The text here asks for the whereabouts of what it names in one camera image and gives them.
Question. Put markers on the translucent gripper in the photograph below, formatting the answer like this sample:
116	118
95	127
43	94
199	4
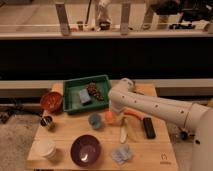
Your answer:
118	119

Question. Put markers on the orange apple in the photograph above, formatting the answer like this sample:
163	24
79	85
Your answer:
109	117

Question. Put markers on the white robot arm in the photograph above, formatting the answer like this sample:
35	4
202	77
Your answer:
191	116

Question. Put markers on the purple bowl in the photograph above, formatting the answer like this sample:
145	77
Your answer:
85	150

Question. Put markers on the red bowl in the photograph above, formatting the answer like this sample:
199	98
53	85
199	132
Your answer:
51	101

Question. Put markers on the orange carrot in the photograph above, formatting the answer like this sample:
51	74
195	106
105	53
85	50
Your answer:
136	115

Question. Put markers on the blue cup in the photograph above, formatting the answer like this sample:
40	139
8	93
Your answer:
95	121

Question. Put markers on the black remote control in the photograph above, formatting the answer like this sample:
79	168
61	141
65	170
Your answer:
149	129

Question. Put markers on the blue crumpled cloth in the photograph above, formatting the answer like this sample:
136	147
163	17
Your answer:
121	154

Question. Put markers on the blue sponge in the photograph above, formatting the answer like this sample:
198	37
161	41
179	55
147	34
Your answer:
84	97

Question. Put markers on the dark grape bunch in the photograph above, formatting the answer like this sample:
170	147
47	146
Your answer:
94	91

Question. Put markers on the green plastic tray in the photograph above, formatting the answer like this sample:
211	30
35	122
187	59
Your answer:
71	99

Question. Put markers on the small metal can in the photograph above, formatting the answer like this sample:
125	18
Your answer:
47	122

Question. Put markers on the stack of white bowls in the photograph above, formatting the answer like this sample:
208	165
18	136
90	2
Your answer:
45	148

